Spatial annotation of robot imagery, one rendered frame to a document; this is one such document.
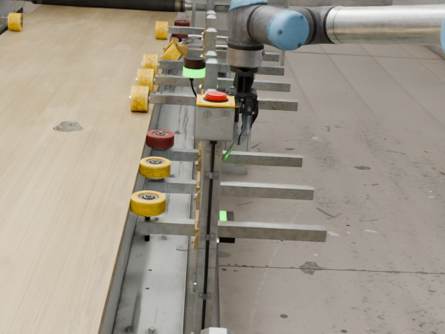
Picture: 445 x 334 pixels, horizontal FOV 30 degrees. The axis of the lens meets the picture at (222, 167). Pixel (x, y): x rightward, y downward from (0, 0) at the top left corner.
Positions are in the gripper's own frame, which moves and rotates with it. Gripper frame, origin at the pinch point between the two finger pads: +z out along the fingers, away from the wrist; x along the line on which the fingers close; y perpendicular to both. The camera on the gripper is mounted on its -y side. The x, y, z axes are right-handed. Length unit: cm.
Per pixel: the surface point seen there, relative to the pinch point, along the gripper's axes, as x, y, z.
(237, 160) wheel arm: 1.1, -19.6, 12.4
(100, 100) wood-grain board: -43, -56, 6
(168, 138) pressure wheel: -18.9, -18.0, 6.4
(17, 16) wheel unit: -94, -169, -1
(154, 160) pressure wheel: -21.5, 4.2, 5.5
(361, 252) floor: 69, -145, 97
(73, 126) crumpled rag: -46, -22, 5
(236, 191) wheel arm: -0.1, 5.4, 12.4
